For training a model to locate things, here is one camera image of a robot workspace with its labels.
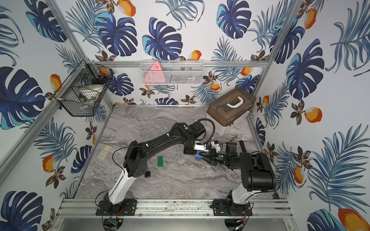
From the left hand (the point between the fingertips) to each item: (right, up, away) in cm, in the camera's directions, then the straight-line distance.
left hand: (193, 147), depth 86 cm
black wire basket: (-66, +29, -10) cm, 73 cm away
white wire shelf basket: (-14, +51, +15) cm, 55 cm away
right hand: (+5, -6, +2) cm, 8 cm away
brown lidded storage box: (+22, +24, +4) cm, 33 cm away
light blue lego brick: (+3, -6, -1) cm, 7 cm away
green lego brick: (-20, -9, +4) cm, 23 cm away
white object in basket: (-56, +32, -6) cm, 65 cm away
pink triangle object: (-23, +44, +3) cm, 50 cm away
